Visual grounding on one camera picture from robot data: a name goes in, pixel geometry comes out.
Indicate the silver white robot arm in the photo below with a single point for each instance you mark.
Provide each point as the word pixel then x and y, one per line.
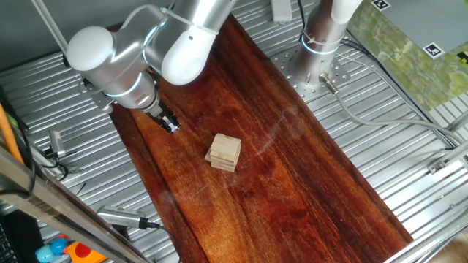
pixel 109 62

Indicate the silver camera stand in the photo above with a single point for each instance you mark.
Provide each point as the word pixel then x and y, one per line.
pixel 74 169

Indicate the silver camera bracket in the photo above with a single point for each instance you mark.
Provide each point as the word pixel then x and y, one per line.
pixel 102 104

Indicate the light wooden Jenga tower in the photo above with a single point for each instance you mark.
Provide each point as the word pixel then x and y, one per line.
pixel 226 146

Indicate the black white marker tag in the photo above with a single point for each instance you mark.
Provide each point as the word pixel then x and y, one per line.
pixel 433 50
pixel 381 4

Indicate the yellow black object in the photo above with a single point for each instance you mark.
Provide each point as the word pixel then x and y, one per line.
pixel 463 57

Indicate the light wooden Jenga block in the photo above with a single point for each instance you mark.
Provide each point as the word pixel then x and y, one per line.
pixel 207 156

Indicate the stainless metal frame beam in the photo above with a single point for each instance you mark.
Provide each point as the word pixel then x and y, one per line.
pixel 44 201

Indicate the grey board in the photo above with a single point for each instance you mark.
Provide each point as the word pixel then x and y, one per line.
pixel 431 22

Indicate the orange pole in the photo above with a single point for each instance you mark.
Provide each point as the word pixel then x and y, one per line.
pixel 8 135

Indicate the aluminium frame rail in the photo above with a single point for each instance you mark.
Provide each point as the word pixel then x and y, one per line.
pixel 428 243

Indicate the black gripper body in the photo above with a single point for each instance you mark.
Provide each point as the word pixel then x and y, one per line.
pixel 160 115

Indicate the black camera stand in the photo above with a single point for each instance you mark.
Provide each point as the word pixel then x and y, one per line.
pixel 120 231

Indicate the green patterned mat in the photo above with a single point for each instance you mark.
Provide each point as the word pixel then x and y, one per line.
pixel 409 62

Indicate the orange and blue objects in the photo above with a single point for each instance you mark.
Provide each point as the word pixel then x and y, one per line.
pixel 82 252

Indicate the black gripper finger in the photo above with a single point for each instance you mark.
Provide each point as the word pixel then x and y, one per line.
pixel 170 128
pixel 174 122

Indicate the dark red wooden board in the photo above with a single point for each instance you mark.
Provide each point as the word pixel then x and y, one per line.
pixel 256 201

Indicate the silver perforated base plate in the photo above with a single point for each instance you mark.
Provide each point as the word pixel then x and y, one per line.
pixel 279 60

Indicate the small grey camera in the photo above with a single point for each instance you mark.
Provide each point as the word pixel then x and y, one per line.
pixel 56 143

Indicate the light blue toy ball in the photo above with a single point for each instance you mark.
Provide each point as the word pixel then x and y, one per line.
pixel 45 254

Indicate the aluminium profile with bracket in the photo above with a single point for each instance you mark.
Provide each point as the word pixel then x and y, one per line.
pixel 449 157

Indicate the black pole clamp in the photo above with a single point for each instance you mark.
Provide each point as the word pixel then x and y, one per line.
pixel 66 61

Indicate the black keyboard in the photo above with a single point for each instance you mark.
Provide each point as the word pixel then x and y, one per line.
pixel 5 244

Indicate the ribbed silver camera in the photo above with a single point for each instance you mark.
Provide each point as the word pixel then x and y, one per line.
pixel 118 216

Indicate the silver tripod pole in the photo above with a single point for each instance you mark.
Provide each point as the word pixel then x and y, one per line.
pixel 51 26

